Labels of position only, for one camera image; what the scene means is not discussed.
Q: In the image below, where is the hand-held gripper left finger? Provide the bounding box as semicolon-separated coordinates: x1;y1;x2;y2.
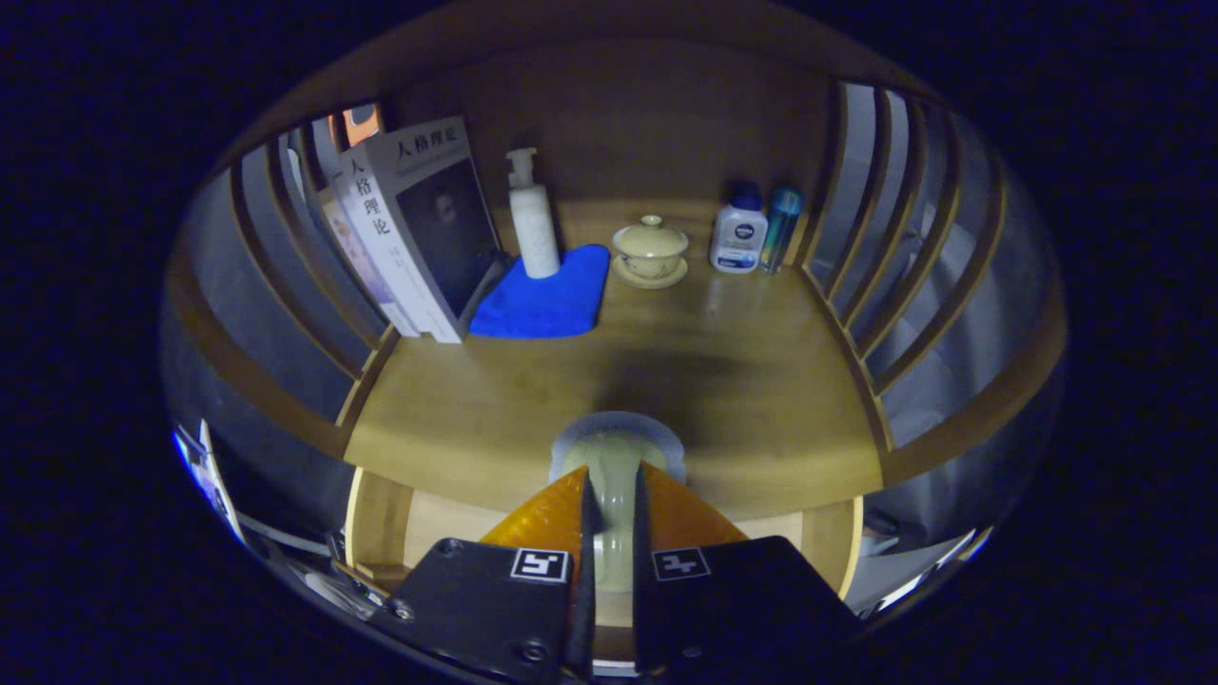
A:
381;463;600;685

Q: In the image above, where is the teal slim bottle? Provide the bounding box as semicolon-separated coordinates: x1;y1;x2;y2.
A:
758;186;803;276

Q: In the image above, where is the beige lidded teacup with saucer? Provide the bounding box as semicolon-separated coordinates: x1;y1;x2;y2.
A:
612;215;690;289

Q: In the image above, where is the wooden drawer with black knob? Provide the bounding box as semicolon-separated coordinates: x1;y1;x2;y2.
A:
343;464;865;662

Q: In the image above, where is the wooden countertop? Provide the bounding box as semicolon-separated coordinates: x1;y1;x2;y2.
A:
341;195;886;522

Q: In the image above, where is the white and blue object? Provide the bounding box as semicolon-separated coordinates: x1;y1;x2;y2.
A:
174;419;244;543

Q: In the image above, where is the white lotion bottle blue cap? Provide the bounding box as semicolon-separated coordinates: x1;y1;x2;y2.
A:
709;183;769;275

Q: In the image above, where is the blue folded cloth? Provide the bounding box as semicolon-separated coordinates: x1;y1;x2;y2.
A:
469;245;611;340

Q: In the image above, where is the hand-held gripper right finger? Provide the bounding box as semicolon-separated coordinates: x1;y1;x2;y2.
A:
631;461;862;676

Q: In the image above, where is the pale green handled scrub sponge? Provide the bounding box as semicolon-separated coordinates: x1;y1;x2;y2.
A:
549;411;686;591

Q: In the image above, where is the white pump bottle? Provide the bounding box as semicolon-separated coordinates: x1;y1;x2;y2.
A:
505;147;562;280

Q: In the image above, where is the brown wooden cabinet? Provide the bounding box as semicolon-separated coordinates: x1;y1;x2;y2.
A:
162;0;1069;610

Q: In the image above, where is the thin pale purple book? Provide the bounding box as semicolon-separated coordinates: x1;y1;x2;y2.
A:
319;186;420;339

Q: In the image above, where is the thick white book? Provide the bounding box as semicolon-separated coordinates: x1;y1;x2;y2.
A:
340;116;505;343

